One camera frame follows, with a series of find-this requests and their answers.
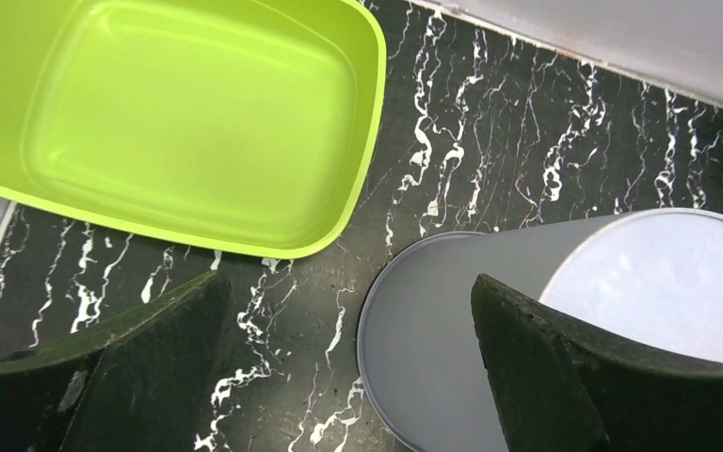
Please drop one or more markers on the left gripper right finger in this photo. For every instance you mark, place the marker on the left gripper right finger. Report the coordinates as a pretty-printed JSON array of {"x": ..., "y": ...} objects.
[{"x": 561, "y": 384}]

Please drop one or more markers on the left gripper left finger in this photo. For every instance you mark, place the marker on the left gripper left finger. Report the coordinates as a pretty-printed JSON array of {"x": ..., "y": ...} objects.
[{"x": 134, "y": 382}]

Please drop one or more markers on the grey plastic bucket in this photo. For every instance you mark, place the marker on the grey plastic bucket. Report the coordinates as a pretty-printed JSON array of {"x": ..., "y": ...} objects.
[{"x": 654, "y": 277}]

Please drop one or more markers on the green plastic tub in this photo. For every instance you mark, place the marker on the green plastic tub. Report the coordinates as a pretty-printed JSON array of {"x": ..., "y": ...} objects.
[{"x": 242, "y": 126}]

